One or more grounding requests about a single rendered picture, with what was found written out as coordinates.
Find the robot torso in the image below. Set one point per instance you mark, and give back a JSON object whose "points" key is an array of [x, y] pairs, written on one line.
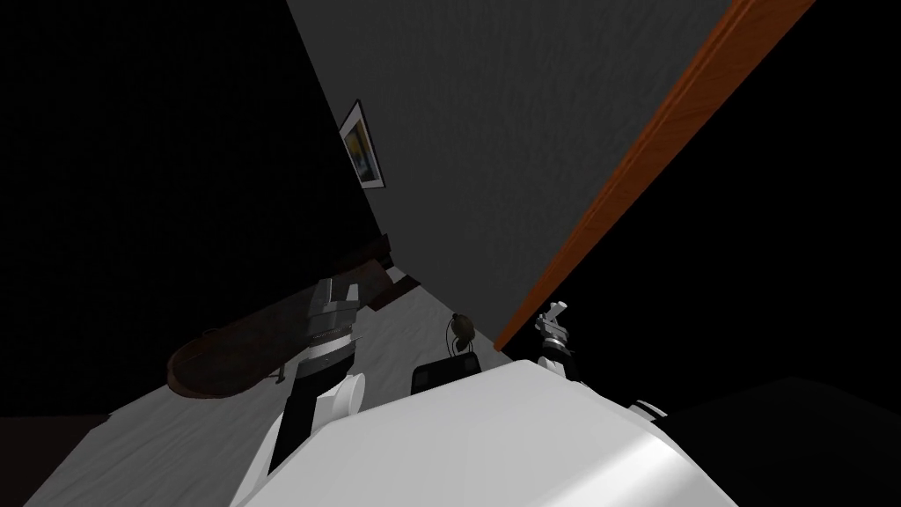
{"points": [[493, 451]]}

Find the dark brown oval table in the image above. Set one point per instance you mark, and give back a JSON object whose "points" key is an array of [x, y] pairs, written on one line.
{"points": [[232, 352]]}

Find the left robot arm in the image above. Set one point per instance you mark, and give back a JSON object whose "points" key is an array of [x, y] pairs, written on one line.
{"points": [[310, 394]]}

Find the framed wall picture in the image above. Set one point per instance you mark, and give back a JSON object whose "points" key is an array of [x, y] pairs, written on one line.
{"points": [[362, 146]]}

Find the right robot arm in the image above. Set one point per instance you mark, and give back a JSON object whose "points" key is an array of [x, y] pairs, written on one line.
{"points": [[559, 359]]}

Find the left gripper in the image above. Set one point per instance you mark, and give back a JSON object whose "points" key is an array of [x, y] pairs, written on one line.
{"points": [[334, 318]]}

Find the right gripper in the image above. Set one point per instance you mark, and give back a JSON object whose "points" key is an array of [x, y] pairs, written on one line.
{"points": [[554, 329]]}

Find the brown round knob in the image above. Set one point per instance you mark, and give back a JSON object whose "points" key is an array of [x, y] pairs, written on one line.
{"points": [[462, 328]]}

